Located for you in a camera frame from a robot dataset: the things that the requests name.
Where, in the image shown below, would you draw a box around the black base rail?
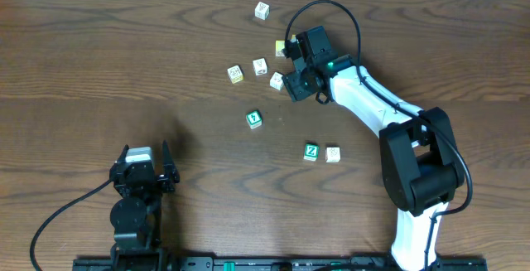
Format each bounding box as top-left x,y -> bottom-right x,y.
72,255 -> 489,271

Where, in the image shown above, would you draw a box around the white block centre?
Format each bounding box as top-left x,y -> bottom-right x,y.
269,72 -> 284,91

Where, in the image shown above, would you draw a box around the green lightning block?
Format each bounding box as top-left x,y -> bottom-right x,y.
246,110 -> 263,129

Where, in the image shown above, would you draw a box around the white block yellow side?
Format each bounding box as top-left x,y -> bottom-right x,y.
227,65 -> 244,84

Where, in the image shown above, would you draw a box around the far white block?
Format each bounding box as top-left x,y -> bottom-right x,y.
254,2 -> 270,20

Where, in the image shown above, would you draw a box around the green Z block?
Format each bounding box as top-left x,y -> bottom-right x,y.
303,143 -> 320,162

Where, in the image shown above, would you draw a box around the white block black drawing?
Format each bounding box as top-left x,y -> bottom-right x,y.
253,58 -> 267,75

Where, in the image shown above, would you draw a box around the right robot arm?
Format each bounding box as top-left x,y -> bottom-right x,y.
282,27 -> 473,270

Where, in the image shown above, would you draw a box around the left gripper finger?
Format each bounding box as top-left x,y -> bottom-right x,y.
113,144 -> 128,167
162,140 -> 176,176

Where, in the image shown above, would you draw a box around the white block red side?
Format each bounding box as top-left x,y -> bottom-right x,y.
325,147 -> 341,162

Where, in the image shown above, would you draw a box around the yellow block left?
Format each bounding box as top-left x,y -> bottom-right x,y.
275,40 -> 286,57

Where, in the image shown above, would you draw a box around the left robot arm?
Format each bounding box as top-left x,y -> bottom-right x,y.
109,142 -> 180,270

